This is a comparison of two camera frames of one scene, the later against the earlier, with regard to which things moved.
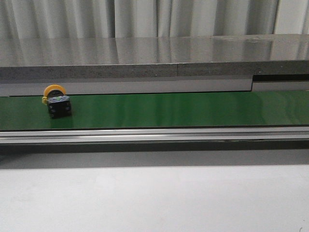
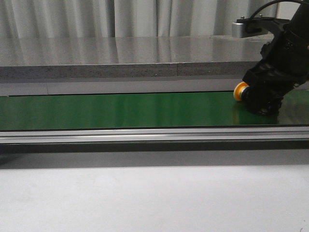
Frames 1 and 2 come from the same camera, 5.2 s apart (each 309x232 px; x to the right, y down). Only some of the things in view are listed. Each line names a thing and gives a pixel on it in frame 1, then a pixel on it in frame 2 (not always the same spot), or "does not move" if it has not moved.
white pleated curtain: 102,19 does not move
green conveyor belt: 160,110 does not move
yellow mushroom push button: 59,104 → 237,89
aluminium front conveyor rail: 155,136 does not move
